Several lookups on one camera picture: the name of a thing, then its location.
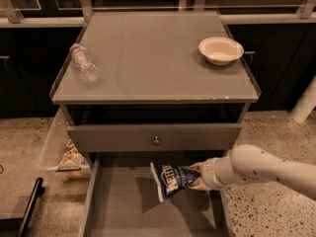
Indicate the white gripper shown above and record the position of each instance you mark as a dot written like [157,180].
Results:
[208,173]

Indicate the blue chip bag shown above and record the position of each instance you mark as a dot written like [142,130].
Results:
[170,179]

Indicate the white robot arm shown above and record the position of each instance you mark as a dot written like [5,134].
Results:
[249,164]

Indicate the grey upper drawer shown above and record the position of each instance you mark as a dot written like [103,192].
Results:
[139,137]

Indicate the round metal drawer knob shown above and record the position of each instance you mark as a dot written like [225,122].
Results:
[156,140]

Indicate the grey open middle drawer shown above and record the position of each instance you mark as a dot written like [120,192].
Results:
[122,201]

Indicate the grey drawer cabinet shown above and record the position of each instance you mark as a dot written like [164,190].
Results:
[153,73]

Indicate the snack bags in bin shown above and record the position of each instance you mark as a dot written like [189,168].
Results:
[71,155]

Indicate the white paper bowl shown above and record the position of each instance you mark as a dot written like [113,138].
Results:
[220,51]

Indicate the clear plastic storage bin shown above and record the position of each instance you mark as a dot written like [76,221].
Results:
[51,153]

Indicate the clear plastic water bottle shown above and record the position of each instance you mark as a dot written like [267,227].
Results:
[86,69]

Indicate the black bar on floor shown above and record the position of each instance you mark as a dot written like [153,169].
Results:
[19,225]

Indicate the metal railing frame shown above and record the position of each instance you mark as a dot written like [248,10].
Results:
[231,12]

